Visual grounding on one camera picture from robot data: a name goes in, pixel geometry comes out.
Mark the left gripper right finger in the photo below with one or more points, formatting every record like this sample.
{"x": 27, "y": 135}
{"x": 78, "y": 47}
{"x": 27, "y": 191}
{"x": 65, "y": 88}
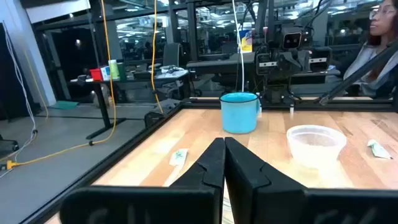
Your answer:
{"x": 264, "y": 202}

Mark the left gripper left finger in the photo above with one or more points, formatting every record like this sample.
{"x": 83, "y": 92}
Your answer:
{"x": 186, "y": 202}

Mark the white stevia packet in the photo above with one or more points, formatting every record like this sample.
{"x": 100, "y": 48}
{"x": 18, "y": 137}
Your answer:
{"x": 179, "y": 157}

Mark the green-white sweetener packet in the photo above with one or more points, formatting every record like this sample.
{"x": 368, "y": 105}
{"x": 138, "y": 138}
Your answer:
{"x": 378, "y": 150}

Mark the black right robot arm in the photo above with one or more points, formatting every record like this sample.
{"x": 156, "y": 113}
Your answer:
{"x": 276, "y": 90}

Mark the black diagonal strut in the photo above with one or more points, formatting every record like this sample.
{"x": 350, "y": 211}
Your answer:
{"x": 357, "y": 74}

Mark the person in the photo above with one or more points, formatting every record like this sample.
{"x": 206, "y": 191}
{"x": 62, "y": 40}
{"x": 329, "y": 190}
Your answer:
{"x": 382, "y": 25}

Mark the clear plastic bowl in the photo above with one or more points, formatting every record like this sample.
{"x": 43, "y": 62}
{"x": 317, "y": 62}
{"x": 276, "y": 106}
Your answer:
{"x": 315, "y": 146}

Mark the wipes canister yellow-blue label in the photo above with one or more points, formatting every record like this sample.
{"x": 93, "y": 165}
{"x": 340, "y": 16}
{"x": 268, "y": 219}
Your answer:
{"x": 246, "y": 39}

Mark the blue enamel mug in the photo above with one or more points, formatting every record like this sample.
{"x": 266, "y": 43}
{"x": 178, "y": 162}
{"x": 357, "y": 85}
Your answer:
{"x": 239, "y": 118}

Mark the dark workbench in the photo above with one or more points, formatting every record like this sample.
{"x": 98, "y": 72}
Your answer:
{"x": 217, "y": 66}

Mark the dark green container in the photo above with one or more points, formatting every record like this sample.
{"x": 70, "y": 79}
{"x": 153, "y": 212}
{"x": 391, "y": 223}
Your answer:
{"x": 122, "y": 72}

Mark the grey office chair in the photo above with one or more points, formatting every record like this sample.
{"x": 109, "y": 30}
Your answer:
{"x": 171, "y": 54}

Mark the light green canister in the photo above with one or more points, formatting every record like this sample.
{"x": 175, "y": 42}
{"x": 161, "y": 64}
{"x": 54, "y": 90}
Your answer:
{"x": 113, "y": 70}

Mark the white box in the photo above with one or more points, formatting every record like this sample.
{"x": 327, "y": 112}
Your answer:
{"x": 105, "y": 73}

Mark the red box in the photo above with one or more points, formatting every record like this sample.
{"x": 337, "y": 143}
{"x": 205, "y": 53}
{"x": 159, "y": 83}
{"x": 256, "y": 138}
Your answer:
{"x": 96, "y": 75}

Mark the green floor mat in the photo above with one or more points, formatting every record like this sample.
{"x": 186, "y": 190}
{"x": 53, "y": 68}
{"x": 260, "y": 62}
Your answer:
{"x": 63, "y": 105}

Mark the black chair base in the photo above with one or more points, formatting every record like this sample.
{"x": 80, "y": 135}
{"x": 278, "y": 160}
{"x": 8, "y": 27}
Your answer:
{"x": 7, "y": 146}

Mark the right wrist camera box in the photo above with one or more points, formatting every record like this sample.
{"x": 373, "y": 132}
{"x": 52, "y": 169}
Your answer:
{"x": 292, "y": 39}

